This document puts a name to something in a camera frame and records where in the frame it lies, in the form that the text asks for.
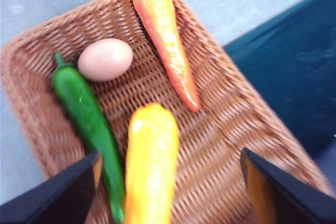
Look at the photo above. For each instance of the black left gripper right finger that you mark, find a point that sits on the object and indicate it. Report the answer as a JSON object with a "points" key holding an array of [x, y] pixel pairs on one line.
{"points": [[294, 197]]}

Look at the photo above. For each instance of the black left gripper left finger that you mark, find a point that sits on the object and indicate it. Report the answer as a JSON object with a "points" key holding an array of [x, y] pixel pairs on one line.
{"points": [[57, 197]]}

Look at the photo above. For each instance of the brown wicker basket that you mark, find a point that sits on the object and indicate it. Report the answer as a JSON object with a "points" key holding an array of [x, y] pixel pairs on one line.
{"points": [[223, 142]]}

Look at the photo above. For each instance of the green toy chili pepper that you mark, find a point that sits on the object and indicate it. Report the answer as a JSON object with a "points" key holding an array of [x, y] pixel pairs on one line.
{"points": [[78, 103]]}

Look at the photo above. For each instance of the beige toy egg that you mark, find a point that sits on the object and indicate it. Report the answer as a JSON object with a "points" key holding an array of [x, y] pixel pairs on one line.
{"points": [[105, 60]]}

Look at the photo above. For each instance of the orange toy carrot green leaves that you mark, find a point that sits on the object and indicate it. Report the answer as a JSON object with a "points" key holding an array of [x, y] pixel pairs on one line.
{"points": [[165, 37]]}

